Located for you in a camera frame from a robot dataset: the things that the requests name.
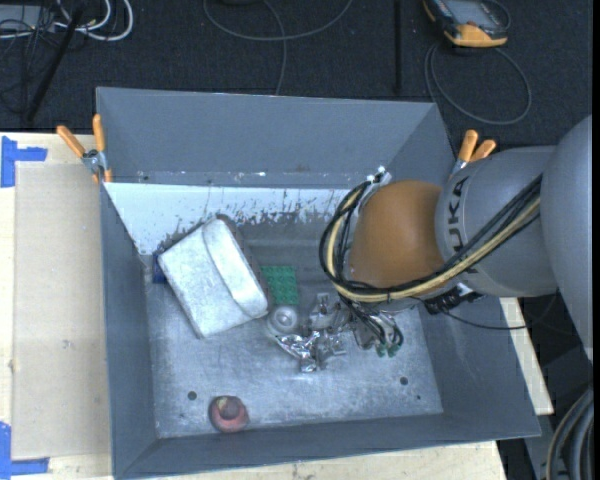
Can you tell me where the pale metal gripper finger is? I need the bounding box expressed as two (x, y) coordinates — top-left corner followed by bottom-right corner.
(323, 331), (352, 357)
(309, 292), (352, 329)

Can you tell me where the crumpled silver foil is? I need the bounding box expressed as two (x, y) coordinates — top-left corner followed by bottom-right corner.
(274, 331), (331, 374)

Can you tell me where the green studded building plate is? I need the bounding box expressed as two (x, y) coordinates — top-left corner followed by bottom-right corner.
(258, 265), (302, 306)

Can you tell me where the white foam block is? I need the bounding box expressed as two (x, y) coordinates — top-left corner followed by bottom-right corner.
(157, 216), (270, 340)

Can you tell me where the red apple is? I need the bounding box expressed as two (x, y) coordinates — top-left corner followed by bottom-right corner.
(207, 394), (251, 435)

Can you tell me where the grey metal bin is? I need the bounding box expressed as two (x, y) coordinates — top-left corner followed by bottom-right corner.
(94, 86), (543, 480)

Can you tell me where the pale wood flat board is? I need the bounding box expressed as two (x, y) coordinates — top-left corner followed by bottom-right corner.
(10, 161), (113, 462)

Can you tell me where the black cylinder on white bracket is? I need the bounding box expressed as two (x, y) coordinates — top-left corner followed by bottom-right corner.
(423, 283), (482, 316)

